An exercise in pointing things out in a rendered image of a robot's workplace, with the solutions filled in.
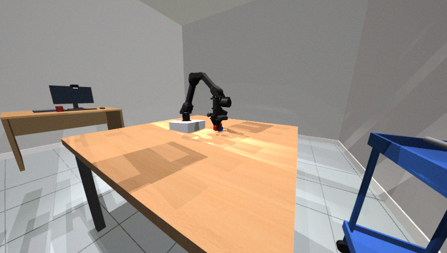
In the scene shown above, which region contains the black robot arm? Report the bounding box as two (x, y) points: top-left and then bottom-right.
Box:
(180, 72), (231, 121)

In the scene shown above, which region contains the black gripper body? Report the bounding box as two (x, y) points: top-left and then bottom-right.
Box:
(207, 106), (228, 121)

